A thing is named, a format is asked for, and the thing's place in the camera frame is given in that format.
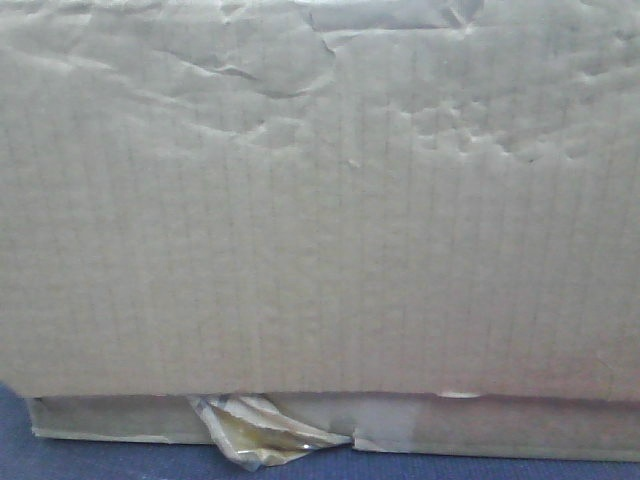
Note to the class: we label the crumpled clear packing tape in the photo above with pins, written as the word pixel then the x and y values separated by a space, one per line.
pixel 251 431

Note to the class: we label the large brown cardboard box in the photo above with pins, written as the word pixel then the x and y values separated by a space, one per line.
pixel 415 223

